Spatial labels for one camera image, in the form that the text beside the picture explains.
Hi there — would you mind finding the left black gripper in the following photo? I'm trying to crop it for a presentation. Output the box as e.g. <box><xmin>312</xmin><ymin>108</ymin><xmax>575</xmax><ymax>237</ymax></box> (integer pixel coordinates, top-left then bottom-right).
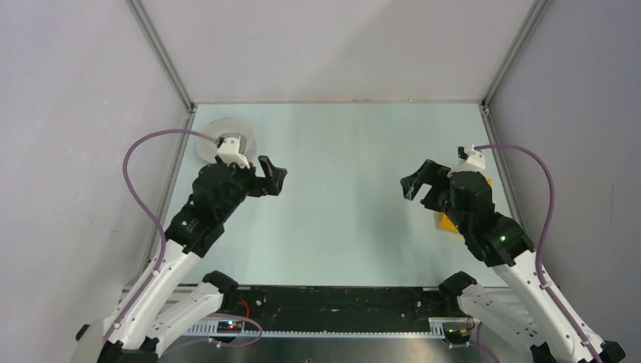
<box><xmin>216</xmin><ymin>154</ymin><xmax>286</xmax><ymax>221</ymax></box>

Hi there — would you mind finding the white cable spool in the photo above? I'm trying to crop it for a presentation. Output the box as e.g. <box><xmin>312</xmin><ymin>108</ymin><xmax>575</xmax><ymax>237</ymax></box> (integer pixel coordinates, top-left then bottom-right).
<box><xmin>195</xmin><ymin>117</ymin><xmax>258</xmax><ymax>163</ymax></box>

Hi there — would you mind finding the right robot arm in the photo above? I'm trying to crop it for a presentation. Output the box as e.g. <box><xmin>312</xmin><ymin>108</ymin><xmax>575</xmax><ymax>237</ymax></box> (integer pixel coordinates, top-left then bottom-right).
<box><xmin>400</xmin><ymin>156</ymin><xmax>625</xmax><ymax>362</ymax></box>

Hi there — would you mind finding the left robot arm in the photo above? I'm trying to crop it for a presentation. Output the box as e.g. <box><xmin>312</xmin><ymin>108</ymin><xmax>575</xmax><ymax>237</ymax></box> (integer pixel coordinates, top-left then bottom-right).
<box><xmin>72</xmin><ymin>156</ymin><xmax>287</xmax><ymax>362</ymax></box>

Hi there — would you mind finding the yellow plastic bin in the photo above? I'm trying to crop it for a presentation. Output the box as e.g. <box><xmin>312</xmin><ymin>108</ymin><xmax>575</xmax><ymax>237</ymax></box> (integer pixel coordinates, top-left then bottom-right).
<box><xmin>440</xmin><ymin>172</ymin><xmax>495</xmax><ymax>231</ymax></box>

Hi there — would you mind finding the left small circuit board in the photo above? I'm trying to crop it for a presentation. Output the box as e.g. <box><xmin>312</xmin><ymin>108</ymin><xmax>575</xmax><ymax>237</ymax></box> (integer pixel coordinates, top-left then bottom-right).
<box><xmin>216</xmin><ymin>320</ymin><xmax>244</xmax><ymax>334</ymax></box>

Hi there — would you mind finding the small circuit board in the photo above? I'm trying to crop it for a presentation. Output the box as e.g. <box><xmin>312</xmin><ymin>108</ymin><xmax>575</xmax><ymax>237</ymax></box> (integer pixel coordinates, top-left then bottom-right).
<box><xmin>444</xmin><ymin>328</ymin><xmax>474</xmax><ymax>339</ymax></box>
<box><xmin>216</xmin><ymin>320</ymin><xmax>244</xmax><ymax>334</ymax></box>

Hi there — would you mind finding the right small circuit board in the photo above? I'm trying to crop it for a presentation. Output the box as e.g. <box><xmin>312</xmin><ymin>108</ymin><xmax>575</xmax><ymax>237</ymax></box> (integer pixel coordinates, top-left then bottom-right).
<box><xmin>444</xmin><ymin>328</ymin><xmax>474</xmax><ymax>339</ymax></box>

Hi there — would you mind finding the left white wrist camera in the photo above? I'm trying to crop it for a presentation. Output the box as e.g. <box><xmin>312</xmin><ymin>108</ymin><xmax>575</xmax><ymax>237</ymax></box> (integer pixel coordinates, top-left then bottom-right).
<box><xmin>215</xmin><ymin>135</ymin><xmax>250</xmax><ymax>169</ymax></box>

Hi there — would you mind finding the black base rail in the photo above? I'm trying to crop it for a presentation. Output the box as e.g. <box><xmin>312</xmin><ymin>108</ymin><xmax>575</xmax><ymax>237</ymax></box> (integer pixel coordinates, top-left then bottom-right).
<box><xmin>219</xmin><ymin>285</ymin><xmax>466</xmax><ymax>327</ymax></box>

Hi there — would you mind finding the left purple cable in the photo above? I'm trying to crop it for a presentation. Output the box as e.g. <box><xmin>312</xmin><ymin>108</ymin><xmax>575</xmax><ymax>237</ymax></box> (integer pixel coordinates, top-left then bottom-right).
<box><xmin>102</xmin><ymin>129</ymin><xmax>219</xmax><ymax>343</ymax></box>

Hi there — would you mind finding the purple cable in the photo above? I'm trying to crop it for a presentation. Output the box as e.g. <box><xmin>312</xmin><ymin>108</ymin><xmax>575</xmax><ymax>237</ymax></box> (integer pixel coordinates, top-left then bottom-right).
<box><xmin>473</xmin><ymin>144</ymin><xmax>604</xmax><ymax>363</ymax></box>
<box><xmin>102</xmin><ymin>129</ymin><xmax>219</xmax><ymax>343</ymax></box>

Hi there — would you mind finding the grey slotted cable duct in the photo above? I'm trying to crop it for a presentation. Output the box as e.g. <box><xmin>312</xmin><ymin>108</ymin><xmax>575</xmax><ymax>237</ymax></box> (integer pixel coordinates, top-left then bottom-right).
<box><xmin>182</xmin><ymin>319</ymin><xmax>475</xmax><ymax>339</ymax></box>

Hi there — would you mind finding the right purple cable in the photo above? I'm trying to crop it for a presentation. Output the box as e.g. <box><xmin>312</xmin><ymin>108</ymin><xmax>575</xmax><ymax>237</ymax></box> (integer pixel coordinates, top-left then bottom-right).
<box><xmin>473</xmin><ymin>144</ymin><xmax>604</xmax><ymax>363</ymax></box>

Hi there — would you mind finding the left aluminium frame post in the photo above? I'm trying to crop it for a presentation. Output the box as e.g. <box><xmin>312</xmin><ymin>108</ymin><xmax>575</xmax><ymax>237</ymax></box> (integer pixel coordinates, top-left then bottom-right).
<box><xmin>125</xmin><ymin>0</ymin><xmax>194</xmax><ymax>113</ymax></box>

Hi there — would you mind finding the aluminium frame post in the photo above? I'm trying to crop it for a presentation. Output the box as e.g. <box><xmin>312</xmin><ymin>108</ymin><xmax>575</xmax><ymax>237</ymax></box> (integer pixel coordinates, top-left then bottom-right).
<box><xmin>481</xmin><ymin>0</ymin><xmax>552</xmax><ymax>110</ymax></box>
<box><xmin>125</xmin><ymin>0</ymin><xmax>194</xmax><ymax>113</ymax></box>

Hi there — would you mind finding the right aluminium frame post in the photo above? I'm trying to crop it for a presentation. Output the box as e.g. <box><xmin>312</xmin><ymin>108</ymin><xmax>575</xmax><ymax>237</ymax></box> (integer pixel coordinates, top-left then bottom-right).
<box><xmin>481</xmin><ymin>0</ymin><xmax>552</xmax><ymax>110</ymax></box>

